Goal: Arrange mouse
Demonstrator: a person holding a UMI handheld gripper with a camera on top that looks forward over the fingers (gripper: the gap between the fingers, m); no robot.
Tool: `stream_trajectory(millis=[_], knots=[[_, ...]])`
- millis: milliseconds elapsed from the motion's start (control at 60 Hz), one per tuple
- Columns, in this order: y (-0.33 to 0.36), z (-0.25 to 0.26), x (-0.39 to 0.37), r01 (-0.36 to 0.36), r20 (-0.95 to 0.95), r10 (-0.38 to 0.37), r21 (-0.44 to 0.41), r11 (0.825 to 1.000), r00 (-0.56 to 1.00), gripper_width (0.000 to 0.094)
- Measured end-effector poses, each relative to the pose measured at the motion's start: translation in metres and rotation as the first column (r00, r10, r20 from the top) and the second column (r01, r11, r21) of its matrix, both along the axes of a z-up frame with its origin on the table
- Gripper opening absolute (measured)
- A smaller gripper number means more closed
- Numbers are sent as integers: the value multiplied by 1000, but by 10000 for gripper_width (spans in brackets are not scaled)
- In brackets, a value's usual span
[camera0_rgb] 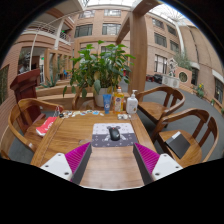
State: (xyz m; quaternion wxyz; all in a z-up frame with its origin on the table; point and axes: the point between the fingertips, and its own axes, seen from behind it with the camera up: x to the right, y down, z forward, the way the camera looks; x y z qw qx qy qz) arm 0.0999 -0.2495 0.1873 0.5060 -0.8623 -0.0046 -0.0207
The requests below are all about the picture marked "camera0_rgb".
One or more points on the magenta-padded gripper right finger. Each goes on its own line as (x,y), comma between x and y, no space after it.
(166,165)

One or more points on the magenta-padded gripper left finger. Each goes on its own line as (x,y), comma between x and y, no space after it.
(56,165)

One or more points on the black computer mouse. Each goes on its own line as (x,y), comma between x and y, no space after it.
(114,134)

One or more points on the bear print mouse pad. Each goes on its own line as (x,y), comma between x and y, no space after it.
(100,133)

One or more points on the grey box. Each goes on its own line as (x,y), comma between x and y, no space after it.
(178,145)

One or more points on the red booklet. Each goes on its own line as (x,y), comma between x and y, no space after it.
(46,126)

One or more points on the wooden armchair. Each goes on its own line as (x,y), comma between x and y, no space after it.
(156,110)
(186,115)
(77,96)
(20,113)

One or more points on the blue white sticker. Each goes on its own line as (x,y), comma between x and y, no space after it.
(96,113)

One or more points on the white pump bottle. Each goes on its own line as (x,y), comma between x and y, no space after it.
(132,105)

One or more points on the orange dish soap bottle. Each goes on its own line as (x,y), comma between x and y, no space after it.
(118,101)

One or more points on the blue tube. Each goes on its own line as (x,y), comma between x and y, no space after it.
(107,103)

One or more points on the dark red lectern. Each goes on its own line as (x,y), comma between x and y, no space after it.
(25,86)

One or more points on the green potted plant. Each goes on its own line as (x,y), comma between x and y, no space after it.
(100,66)

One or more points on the wooden pillar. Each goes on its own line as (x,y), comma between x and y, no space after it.
(138,50)

